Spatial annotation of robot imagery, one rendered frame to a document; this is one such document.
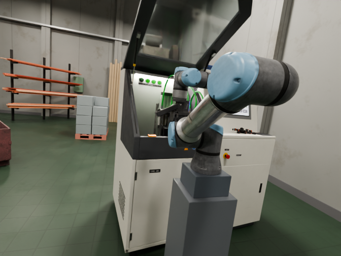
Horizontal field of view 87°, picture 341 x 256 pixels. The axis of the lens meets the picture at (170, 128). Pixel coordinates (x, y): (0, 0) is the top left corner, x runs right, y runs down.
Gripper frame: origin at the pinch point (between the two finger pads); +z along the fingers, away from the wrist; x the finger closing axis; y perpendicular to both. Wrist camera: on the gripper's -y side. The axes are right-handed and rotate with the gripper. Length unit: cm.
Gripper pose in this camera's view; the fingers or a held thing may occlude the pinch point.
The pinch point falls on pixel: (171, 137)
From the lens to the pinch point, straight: 94.3
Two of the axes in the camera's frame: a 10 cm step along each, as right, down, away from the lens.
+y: 9.5, 0.6, 2.9
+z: -1.1, 9.8, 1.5
